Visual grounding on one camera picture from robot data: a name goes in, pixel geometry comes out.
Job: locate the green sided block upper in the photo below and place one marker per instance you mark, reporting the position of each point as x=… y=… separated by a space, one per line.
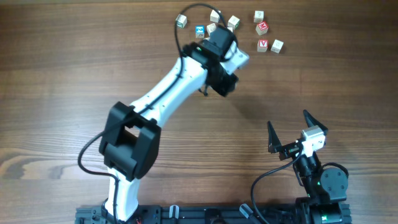
x=233 y=22

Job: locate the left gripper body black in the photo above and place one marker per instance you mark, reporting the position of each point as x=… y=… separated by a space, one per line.
x=221 y=81

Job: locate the red M letter block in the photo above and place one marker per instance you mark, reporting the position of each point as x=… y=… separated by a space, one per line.
x=262 y=28

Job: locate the red V letter block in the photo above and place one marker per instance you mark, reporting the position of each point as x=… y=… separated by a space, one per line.
x=262 y=45

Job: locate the blue H letter block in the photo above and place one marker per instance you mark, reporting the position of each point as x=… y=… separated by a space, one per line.
x=200 y=32

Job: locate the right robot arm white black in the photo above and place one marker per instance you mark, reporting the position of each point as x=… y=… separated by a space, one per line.
x=325 y=184

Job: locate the plain block far right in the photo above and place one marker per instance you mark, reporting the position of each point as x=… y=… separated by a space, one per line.
x=277 y=46

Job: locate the green letter block far left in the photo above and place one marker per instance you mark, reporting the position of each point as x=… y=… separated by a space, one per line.
x=181 y=21

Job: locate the plain top block upper middle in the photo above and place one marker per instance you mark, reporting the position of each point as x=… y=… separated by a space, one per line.
x=215 y=16

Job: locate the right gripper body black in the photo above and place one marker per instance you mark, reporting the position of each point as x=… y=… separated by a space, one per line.
x=288 y=150

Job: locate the blue sided picture block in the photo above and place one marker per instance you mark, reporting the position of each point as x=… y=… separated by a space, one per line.
x=211 y=28

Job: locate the plain block upper right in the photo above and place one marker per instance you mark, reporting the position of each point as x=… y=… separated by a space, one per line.
x=258 y=16

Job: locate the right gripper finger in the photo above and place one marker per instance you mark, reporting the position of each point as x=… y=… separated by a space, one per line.
x=311 y=121
x=274 y=144

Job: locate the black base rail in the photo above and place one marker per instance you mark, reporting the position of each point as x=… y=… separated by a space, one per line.
x=282 y=213

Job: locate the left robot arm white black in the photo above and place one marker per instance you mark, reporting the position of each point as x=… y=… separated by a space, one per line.
x=131 y=139

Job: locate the plain block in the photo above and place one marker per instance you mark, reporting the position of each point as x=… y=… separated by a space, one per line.
x=215 y=16
x=277 y=46
x=258 y=16

